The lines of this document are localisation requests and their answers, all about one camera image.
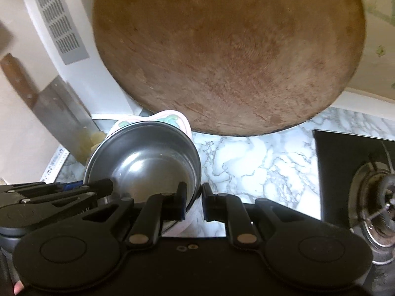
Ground round wooden cutting board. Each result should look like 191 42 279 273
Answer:
93 0 368 138

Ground black gas stove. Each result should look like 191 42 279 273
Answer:
312 129 395 296

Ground wooden-handled cleaver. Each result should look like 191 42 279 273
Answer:
0 52 102 165

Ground white vent grille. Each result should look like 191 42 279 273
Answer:
29 0 90 65

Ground stainless steel bowl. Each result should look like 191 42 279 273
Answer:
83 122 201 235

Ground pale yellow food pieces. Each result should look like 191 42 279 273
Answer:
77 131 107 158

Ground stove burner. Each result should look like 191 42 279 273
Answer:
349 157 395 250

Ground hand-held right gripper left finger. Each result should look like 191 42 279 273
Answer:
83 182 187 249

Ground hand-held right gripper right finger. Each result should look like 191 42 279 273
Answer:
202 183 306 250

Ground pink green patterned dish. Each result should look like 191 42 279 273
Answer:
108 110 205 238

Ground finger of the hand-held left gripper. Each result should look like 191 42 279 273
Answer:
0 183 84 198
21 179 113 219

